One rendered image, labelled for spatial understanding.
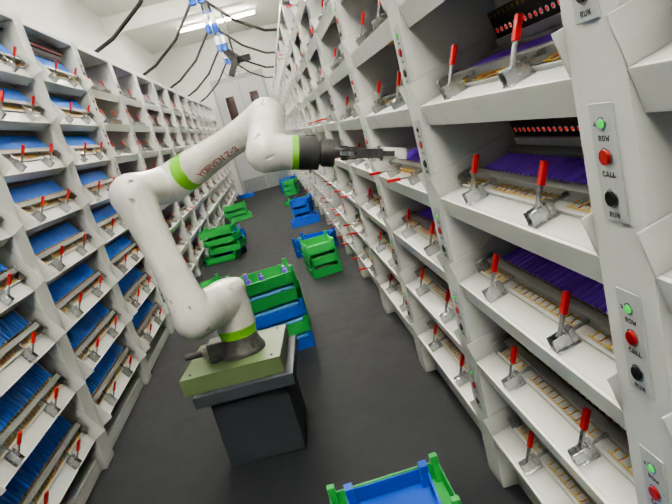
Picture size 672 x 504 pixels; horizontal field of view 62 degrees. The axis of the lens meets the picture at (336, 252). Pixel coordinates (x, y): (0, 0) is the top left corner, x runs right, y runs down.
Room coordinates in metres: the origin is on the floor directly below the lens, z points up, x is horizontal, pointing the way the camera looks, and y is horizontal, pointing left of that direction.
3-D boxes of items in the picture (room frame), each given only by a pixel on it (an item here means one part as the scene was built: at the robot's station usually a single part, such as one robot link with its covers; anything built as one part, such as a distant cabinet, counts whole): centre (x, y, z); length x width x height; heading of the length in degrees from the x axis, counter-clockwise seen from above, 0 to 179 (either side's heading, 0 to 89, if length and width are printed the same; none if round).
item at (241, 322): (1.74, 0.38, 0.48); 0.16 x 0.13 x 0.19; 151
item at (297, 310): (2.52, 0.37, 0.20); 0.30 x 0.20 x 0.08; 102
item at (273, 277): (2.52, 0.37, 0.36); 0.30 x 0.20 x 0.08; 102
